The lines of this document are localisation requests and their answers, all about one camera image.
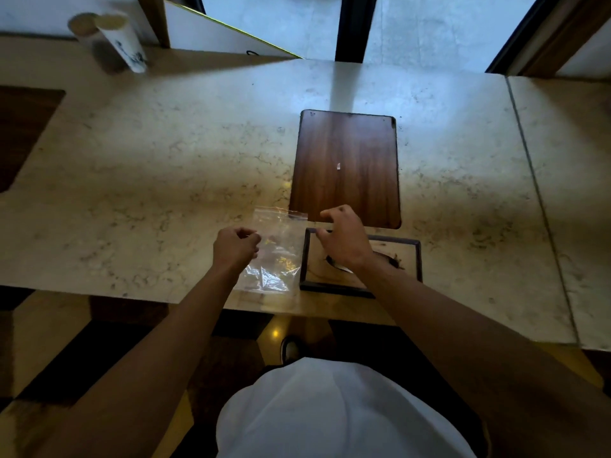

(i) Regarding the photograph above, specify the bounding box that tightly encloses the person's right hand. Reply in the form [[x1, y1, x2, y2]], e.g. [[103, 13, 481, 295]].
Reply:
[[315, 205, 378, 272]]

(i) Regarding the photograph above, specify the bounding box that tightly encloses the person's left hand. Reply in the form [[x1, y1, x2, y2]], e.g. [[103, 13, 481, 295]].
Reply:
[[212, 227, 262, 272]]

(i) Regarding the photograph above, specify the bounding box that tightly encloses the clear plastic zip bag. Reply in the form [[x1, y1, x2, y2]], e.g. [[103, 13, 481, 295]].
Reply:
[[235, 206, 308, 295]]

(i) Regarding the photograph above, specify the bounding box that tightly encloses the person's left forearm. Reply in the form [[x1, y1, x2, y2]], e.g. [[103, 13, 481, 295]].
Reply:
[[36, 262, 249, 458]]

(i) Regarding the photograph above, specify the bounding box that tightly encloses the person's right forearm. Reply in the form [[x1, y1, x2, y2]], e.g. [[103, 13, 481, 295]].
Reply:
[[355, 255, 611, 458]]

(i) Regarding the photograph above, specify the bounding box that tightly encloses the dark wooden board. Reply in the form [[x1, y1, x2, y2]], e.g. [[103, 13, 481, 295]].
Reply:
[[289, 109, 403, 230]]

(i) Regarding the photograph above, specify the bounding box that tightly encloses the dark framed tissue box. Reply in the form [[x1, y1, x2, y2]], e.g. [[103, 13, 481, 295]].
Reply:
[[299, 227, 423, 299]]

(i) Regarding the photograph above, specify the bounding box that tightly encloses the person's black shoe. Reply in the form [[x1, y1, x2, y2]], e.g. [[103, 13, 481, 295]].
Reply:
[[280, 335, 302, 365]]

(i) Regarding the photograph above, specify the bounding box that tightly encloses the person's white shirt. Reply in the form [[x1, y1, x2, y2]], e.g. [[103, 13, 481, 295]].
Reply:
[[216, 357, 478, 458]]

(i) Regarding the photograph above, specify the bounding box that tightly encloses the white card with gold edge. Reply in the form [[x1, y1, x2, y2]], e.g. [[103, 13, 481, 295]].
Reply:
[[163, 0, 302, 59]]

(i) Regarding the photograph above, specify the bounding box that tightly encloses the white paper cup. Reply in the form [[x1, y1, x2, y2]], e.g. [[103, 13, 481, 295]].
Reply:
[[95, 13, 149, 74]]

